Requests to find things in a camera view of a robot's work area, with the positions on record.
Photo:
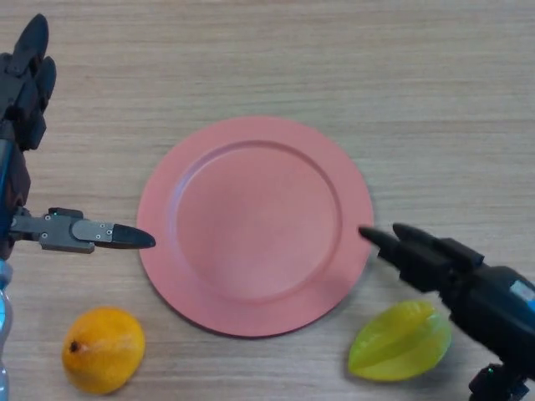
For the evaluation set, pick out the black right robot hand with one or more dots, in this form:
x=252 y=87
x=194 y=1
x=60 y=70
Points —
x=489 y=305

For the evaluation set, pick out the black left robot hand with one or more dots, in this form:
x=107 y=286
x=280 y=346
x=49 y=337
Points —
x=58 y=234

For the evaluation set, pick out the yellow starfruit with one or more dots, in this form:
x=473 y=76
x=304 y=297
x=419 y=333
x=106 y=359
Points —
x=397 y=346

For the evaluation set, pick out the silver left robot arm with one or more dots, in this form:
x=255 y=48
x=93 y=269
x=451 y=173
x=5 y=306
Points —
x=5 y=326

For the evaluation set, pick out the round pink plate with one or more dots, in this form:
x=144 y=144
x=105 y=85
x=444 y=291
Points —
x=257 y=225

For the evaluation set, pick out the orange pear-shaped fruit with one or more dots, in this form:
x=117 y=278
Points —
x=104 y=351

